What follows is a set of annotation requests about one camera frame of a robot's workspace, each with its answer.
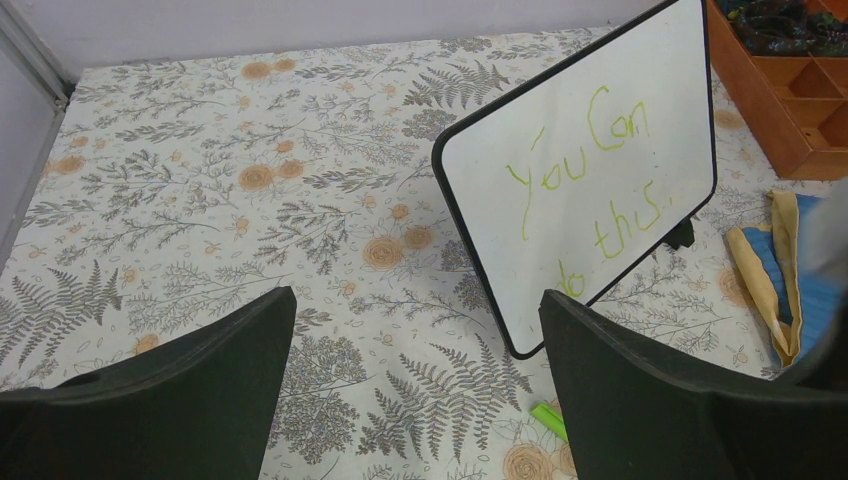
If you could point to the orange wooden compartment tray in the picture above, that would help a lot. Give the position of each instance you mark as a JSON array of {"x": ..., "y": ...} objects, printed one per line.
[{"x": 795, "y": 107}]

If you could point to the blue yellow cartoon cloth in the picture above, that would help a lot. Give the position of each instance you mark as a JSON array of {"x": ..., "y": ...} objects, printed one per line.
[{"x": 765, "y": 257}]

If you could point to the black object tray top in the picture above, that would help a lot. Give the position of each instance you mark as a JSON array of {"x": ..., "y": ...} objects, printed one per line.
[{"x": 731, "y": 8}]

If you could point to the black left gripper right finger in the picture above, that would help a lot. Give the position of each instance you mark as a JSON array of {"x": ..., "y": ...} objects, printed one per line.
[{"x": 636, "y": 408}]

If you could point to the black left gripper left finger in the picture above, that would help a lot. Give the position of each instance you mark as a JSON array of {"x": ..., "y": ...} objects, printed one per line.
[{"x": 200, "y": 406}]

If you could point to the black object tray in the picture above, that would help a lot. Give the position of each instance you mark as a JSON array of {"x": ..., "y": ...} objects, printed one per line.
[
  {"x": 830, "y": 35},
  {"x": 731, "y": 8},
  {"x": 773, "y": 28}
]

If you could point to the left aluminium frame post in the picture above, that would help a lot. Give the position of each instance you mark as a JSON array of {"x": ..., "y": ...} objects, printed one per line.
[{"x": 35, "y": 92}]

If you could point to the floral patterned table mat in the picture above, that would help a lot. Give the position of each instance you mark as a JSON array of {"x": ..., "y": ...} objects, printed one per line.
[{"x": 176, "y": 192}]

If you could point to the green marker cap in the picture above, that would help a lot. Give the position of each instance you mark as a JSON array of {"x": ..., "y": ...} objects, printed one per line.
[{"x": 548, "y": 416}]

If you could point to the small black-framed whiteboard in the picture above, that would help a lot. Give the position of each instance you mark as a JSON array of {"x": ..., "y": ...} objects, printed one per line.
[{"x": 571, "y": 179}]

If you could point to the black object tray middle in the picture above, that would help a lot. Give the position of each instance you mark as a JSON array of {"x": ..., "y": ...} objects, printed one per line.
[{"x": 830, "y": 35}]

